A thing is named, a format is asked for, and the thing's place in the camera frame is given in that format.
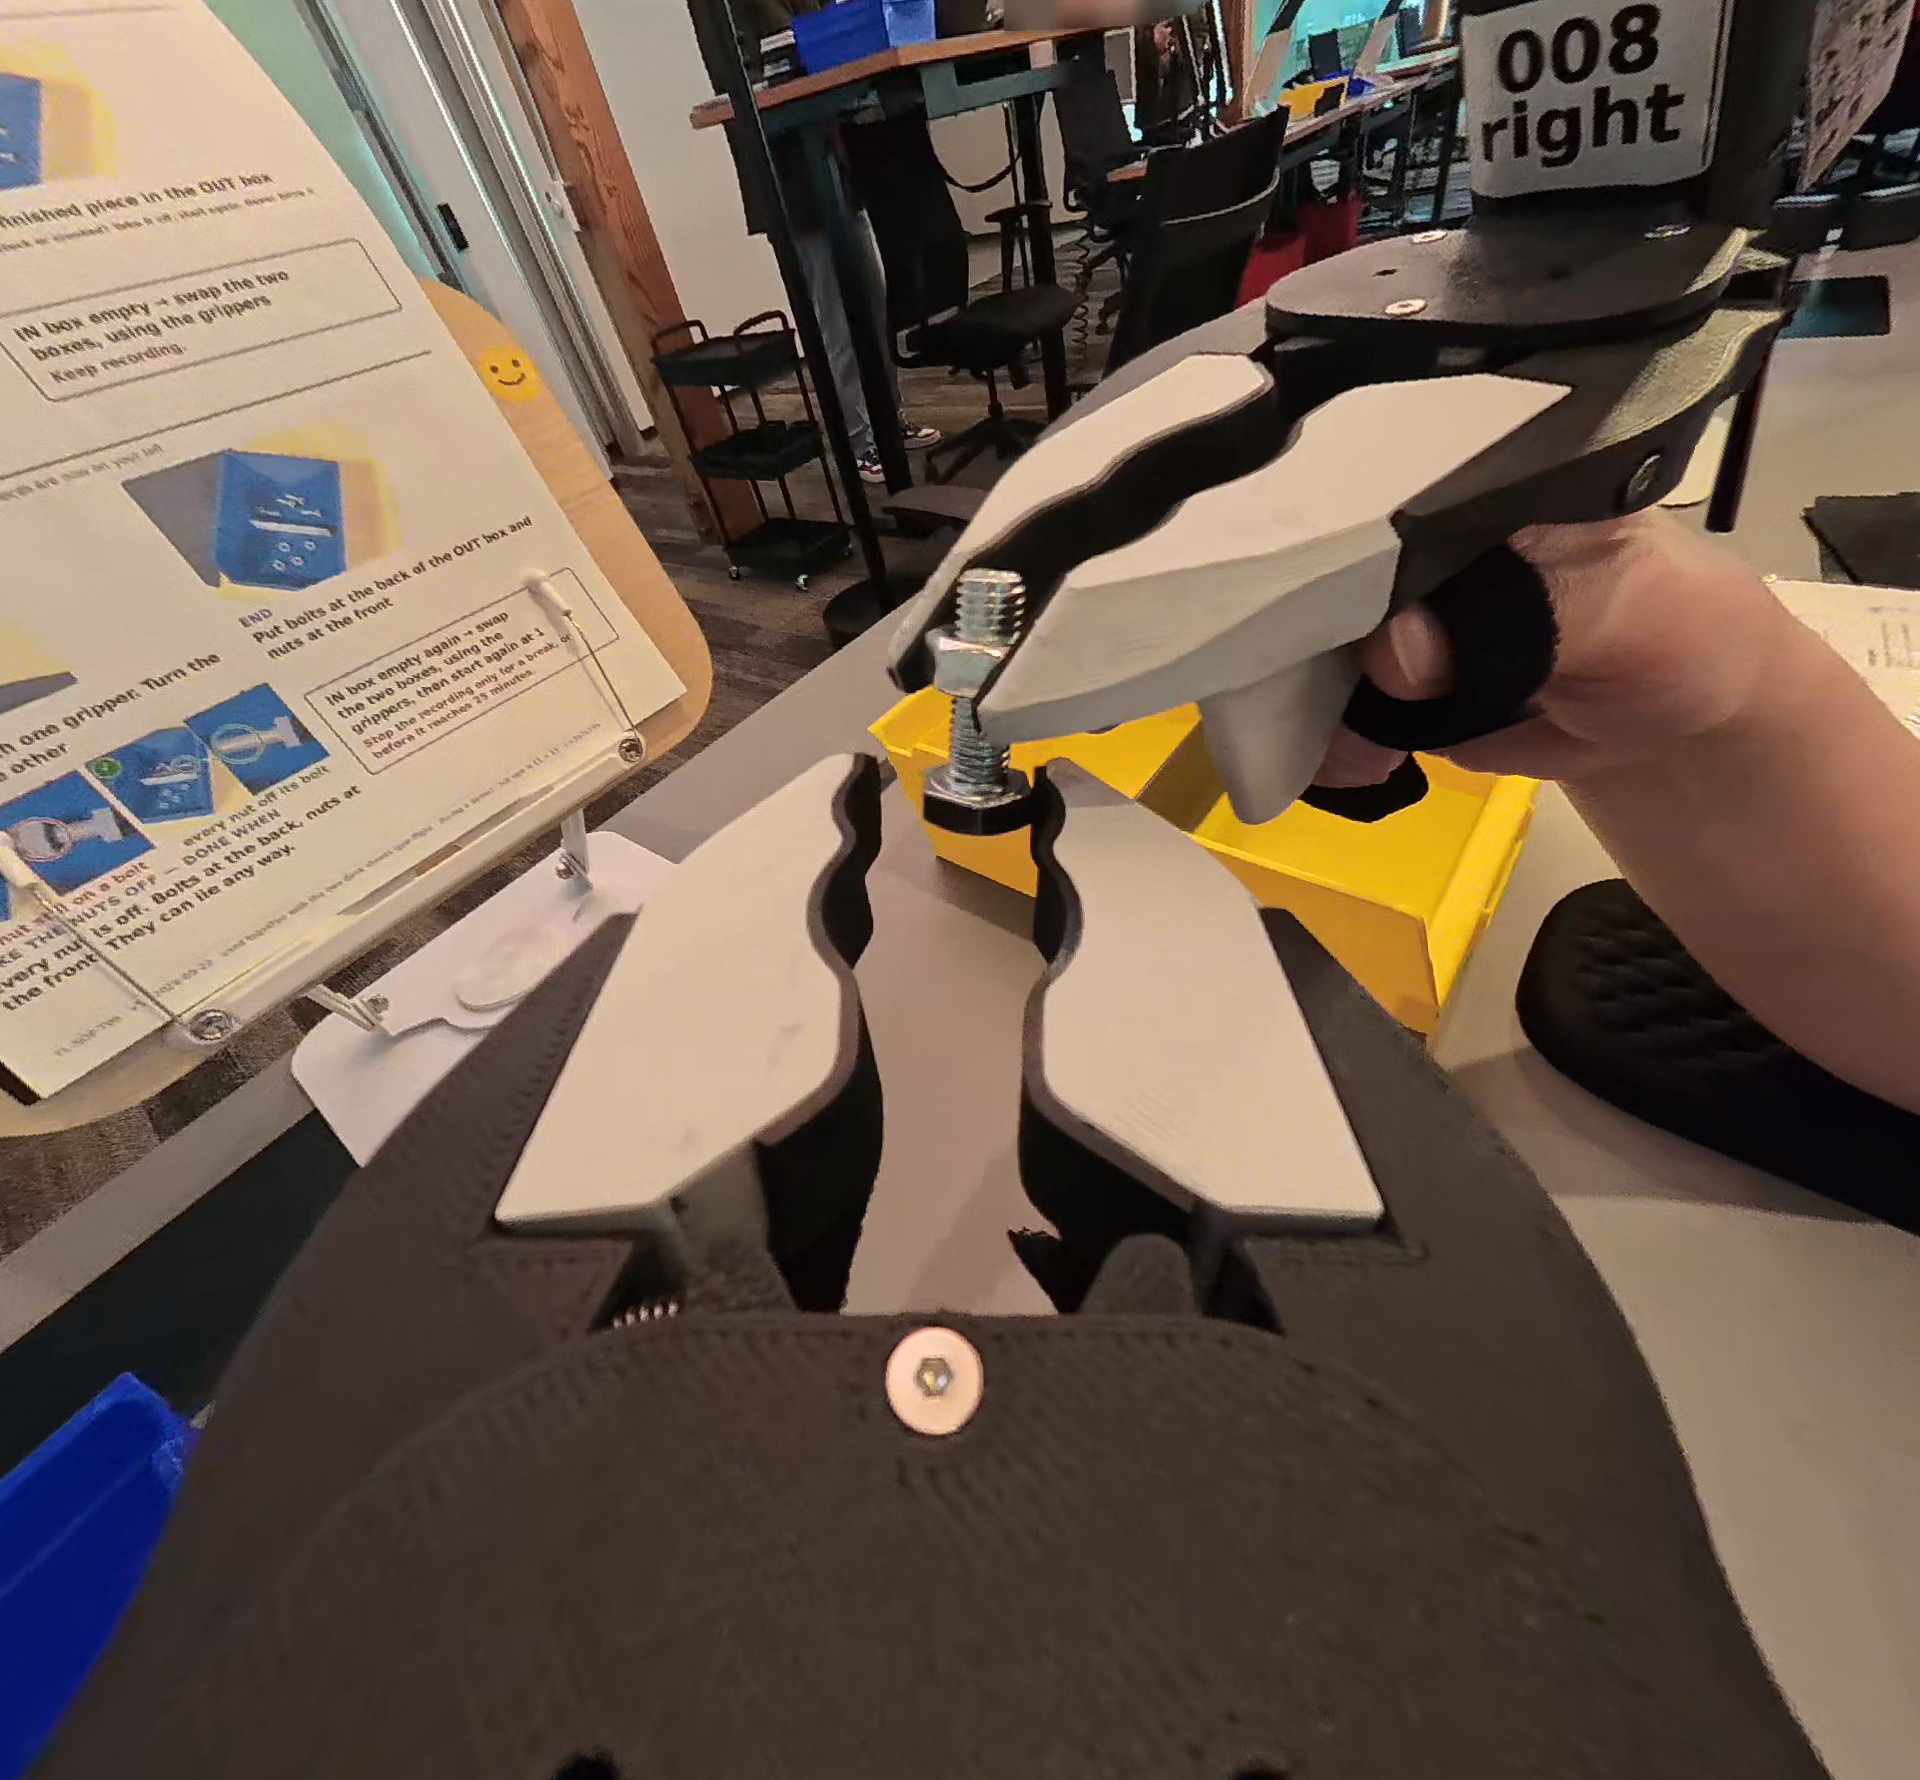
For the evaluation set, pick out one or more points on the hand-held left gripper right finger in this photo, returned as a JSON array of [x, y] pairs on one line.
[[1200, 1045]]

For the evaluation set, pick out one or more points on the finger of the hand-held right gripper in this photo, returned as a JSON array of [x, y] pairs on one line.
[[1111, 438], [1245, 580]]

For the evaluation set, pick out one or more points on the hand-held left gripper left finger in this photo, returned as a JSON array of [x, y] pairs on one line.
[[690, 1030]]

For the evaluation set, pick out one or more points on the yellow plastic bin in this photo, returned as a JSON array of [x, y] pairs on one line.
[[1351, 895]]

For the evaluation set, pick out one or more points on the steel hex nut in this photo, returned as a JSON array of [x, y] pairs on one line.
[[961, 649]]

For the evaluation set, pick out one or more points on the steel hex bolt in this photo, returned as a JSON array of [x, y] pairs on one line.
[[975, 753]]

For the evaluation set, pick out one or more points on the blue plastic bin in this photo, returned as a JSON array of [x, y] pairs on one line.
[[74, 1541]]

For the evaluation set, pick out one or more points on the person's right forearm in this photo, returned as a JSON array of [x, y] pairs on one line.
[[1830, 910]]

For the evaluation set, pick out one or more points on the person's right hand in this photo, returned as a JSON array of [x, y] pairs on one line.
[[1651, 654]]

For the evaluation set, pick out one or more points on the black office chair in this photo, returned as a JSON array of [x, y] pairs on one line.
[[1200, 251], [991, 325]]

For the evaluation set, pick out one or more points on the white document stand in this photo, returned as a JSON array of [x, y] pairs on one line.
[[374, 1083]]

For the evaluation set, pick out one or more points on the printed marker sheet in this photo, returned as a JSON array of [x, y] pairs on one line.
[[1868, 24]]

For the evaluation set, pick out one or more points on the wood-top standing desk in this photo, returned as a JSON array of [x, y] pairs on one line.
[[975, 53]]

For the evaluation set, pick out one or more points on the black mesh pad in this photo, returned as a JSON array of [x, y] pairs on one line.
[[1651, 1014]]

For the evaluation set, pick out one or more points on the printed paper sheet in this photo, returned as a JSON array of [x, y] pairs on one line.
[[1868, 640]]

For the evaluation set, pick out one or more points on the light blue storage bin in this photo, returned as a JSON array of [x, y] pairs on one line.
[[909, 14]]

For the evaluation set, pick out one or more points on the wooden backing board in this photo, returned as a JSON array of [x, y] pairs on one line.
[[630, 564]]

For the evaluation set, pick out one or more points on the dark blue storage bin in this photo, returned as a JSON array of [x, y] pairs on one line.
[[841, 33]]

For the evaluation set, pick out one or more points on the printed instruction sheet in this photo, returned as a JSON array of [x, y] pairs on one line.
[[224, 460]]

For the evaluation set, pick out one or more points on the wooden support post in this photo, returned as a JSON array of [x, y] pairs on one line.
[[570, 160]]

